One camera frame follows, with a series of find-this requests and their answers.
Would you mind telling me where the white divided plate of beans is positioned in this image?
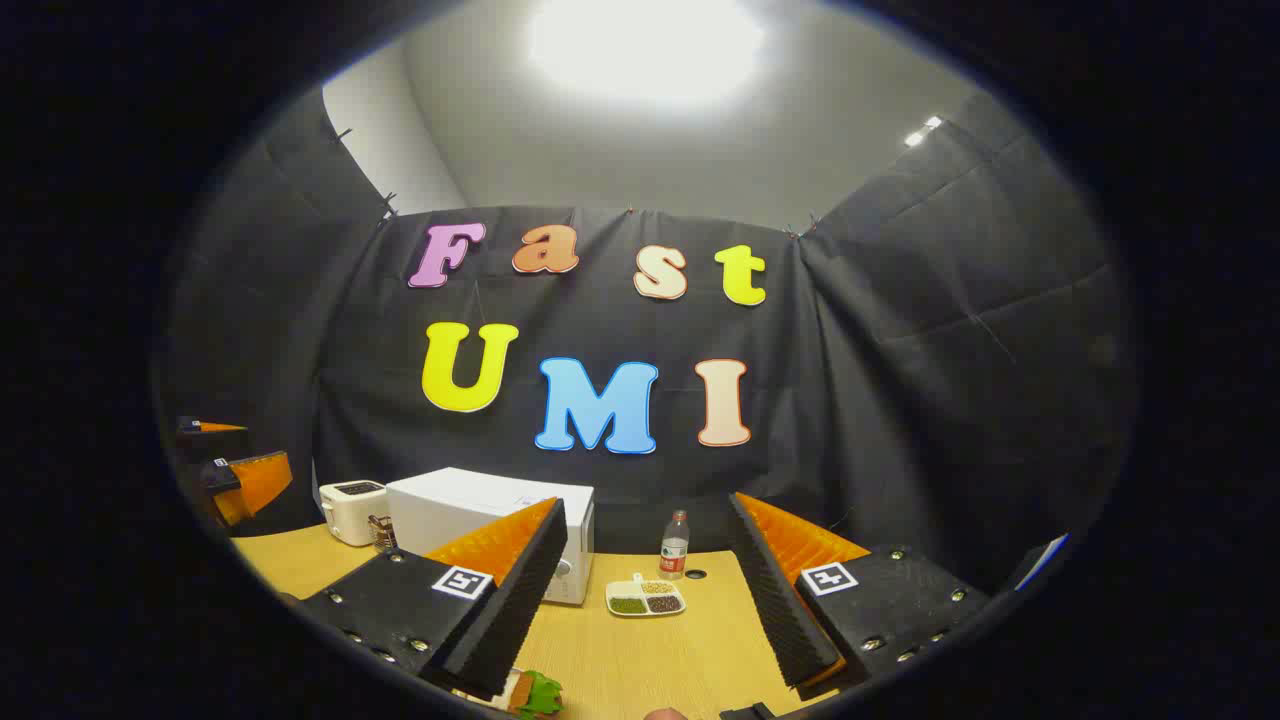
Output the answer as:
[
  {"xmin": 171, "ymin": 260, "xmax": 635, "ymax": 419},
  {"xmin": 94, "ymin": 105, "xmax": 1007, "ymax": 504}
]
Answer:
[{"xmin": 605, "ymin": 573, "xmax": 687, "ymax": 618}]

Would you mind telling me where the black backdrop cloth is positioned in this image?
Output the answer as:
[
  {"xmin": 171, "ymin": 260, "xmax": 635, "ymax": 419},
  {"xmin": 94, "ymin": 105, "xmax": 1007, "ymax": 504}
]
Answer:
[{"xmin": 160, "ymin": 85, "xmax": 1141, "ymax": 601}]

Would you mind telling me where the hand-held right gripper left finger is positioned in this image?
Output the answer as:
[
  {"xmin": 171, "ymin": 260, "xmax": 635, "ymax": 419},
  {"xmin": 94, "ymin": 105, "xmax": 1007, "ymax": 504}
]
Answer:
[{"xmin": 297, "ymin": 497, "xmax": 569, "ymax": 703}]

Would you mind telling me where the large ceiling light panel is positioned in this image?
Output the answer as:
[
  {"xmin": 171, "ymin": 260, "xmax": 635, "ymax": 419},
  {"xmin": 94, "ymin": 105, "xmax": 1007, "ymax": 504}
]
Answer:
[{"xmin": 525, "ymin": 0, "xmax": 766, "ymax": 106}]

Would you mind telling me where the white microwave oven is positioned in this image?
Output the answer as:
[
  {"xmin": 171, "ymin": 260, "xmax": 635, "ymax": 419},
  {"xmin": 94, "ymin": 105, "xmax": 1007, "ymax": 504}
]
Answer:
[{"xmin": 385, "ymin": 467, "xmax": 596, "ymax": 606}]

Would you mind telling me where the sandwich with green lettuce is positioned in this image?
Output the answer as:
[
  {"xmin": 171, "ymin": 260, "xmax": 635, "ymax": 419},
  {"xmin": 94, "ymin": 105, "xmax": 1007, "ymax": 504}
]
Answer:
[{"xmin": 500, "ymin": 668, "xmax": 566, "ymax": 717}]

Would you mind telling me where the clear plastic water bottle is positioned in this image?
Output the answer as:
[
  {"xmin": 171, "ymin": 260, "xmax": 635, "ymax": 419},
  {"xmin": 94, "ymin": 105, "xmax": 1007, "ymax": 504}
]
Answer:
[{"xmin": 659, "ymin": 510, "xmax": 691, "ymax": 581}]

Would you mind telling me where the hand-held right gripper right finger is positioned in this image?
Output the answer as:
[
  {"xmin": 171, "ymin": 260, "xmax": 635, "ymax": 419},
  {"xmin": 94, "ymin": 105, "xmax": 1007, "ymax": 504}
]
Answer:
[{"xmin": 727, "ymin": 492, "xmax": 993, "ymax": 691}]

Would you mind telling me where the white toaster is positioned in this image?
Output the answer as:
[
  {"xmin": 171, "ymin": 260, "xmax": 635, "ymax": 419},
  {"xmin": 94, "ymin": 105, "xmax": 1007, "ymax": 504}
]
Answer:
[{"xmin": 318, "ymin": 480, "xmax": 391, "ymax": 547}]

